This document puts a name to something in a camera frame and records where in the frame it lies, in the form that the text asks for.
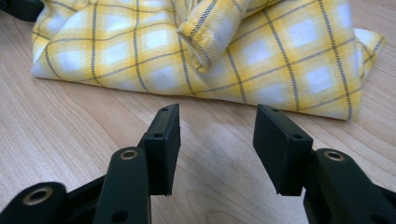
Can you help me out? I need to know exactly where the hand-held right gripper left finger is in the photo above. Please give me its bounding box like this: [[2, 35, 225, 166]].
[[138, 103, 181, 197]]

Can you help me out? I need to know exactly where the yellow plaid shirt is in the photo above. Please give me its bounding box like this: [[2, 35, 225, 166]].
[[31, 0, 388, 121]]

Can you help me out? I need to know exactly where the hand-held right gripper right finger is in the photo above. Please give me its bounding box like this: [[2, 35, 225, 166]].
[[252, 104, 314, 197]]

